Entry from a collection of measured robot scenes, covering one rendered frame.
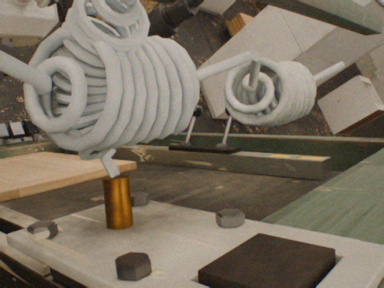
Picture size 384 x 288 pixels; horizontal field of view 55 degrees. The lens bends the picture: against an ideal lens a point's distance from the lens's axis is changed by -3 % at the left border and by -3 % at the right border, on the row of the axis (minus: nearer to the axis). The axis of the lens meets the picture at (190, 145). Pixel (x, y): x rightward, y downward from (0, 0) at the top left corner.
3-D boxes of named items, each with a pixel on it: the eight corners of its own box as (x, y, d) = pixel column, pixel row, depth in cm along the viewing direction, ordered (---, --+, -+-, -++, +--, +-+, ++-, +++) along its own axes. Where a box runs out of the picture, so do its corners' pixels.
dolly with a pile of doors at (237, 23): (247, 35, 512) (262, 20, 493) (261, 65, 496) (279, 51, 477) (217, 25, 469) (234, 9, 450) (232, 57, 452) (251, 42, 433)
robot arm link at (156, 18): (205, 14, 107) (173, 35, 112) (186, -16, 103) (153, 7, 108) (198, 24, 96) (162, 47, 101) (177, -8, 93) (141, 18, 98)
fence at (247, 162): (76, 151, 139) (75, 140, 138) (331, 175, 77) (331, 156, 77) (64, 153, 135) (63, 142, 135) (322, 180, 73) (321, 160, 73)
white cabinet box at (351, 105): (329, 103, 596) (369, 78, 551) (345, 135, 577) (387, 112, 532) (316, 101, 564) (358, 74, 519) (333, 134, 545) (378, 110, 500)
